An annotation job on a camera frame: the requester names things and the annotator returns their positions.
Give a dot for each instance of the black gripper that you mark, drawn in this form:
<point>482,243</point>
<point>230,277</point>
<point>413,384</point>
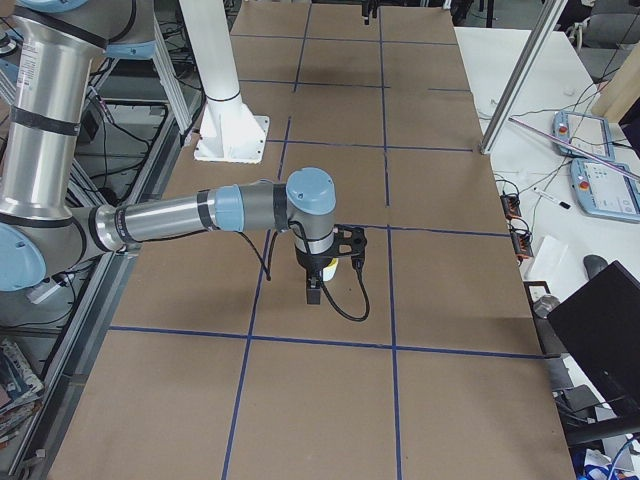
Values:
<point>310,263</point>

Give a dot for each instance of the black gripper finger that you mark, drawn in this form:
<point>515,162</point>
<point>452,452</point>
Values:
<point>367,8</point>

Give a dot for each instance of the yellow paper cup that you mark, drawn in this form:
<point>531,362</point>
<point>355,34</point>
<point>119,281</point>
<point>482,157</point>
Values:
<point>329,271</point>

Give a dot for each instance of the steel tumbler cup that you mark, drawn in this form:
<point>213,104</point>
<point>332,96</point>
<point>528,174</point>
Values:
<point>544,305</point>

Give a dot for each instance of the brown paper table cover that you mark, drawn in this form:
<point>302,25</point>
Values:
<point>423,364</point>

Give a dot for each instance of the black orange connector block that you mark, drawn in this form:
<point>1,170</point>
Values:
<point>521,239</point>
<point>511,205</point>

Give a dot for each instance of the black marker pen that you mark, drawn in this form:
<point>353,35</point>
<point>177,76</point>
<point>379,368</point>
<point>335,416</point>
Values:
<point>549,197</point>

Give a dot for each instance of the teach pendant far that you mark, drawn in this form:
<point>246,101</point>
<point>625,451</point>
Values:
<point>586,132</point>

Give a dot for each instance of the teach pendant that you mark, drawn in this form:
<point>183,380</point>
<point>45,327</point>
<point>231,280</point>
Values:
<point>601,192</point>
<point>586,132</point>

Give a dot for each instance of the black computer mouse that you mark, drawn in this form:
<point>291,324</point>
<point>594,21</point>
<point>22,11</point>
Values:
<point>594,264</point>

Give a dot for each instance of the computer monitor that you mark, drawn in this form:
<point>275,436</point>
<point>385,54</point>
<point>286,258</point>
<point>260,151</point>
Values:
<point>599,327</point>

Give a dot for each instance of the teach pendant near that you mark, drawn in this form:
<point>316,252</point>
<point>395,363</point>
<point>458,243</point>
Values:
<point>601,192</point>

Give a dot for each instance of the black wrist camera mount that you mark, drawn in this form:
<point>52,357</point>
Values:
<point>349,242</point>

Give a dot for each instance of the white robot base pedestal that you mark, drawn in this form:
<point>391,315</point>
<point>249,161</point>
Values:
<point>229,131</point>

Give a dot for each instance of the aluminium frame post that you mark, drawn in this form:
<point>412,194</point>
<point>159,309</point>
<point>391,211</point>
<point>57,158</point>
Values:
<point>534,44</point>

